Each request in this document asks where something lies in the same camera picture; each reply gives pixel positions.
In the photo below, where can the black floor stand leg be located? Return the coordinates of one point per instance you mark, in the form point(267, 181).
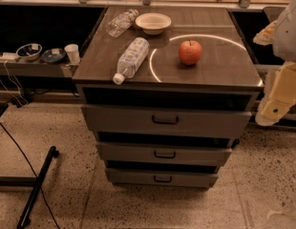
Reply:
point(36, 189)

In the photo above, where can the grey bottom drawer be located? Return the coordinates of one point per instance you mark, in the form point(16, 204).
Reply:
point(180, 179)

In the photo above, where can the dark wood drawer cabinet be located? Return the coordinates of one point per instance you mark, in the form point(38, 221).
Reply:
point(223, 79)

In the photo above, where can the dark blue bowl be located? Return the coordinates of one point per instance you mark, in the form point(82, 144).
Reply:
point(53, 55)

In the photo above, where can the grey drawer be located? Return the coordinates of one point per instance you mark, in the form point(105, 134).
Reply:
point(163, 154)
point(180, 179)
point(158, 121)

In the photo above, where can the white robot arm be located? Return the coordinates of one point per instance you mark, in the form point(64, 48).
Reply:
point(280, 85)

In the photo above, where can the grey middle drawer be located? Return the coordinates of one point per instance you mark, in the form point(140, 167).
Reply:
point(163, 154)

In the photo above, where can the white power strip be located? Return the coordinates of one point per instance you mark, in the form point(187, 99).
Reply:
point(8, 56)

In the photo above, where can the white paper cup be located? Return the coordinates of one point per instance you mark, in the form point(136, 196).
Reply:
point(73, 53)

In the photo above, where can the red apple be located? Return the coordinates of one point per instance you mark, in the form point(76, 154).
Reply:
point(190, 52)

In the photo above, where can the grey side shelf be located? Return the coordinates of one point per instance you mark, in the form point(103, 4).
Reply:
point(37, 69)

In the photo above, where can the white ceramic bowl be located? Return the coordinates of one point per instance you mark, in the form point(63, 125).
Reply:
point(153, 23)

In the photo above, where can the grey top drawer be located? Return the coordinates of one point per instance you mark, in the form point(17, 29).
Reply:
point(158, 121)

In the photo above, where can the clear bottle white cap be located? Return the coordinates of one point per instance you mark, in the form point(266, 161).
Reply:
point(131, 60)

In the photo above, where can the white rimmed dark bowl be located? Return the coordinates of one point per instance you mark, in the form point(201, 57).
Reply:
point(29, 52)

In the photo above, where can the clear empty plastic bottle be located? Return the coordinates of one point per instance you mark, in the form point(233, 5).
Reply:
point(121, 23)

